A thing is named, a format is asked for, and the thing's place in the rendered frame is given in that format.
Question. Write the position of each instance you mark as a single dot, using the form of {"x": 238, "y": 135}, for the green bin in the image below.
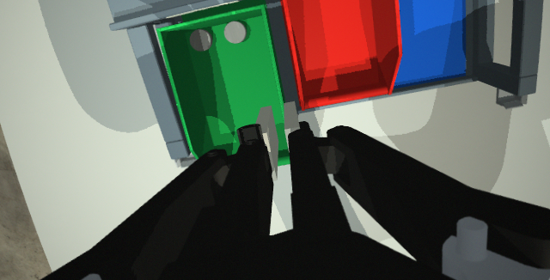
{"x": 223, "y": 88}

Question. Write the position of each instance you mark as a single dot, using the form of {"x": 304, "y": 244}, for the grey round disc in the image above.
{"x": 201, "y": 40}
{"x": 235, "y": 32}

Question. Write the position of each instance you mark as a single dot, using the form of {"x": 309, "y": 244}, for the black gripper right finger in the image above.
{"x": 463, "y": 232}

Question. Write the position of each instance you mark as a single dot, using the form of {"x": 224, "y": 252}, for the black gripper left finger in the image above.
{"x": 151, "y": 238}

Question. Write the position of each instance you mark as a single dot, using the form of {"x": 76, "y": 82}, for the red bin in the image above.
{"x": 342, "y": 46}

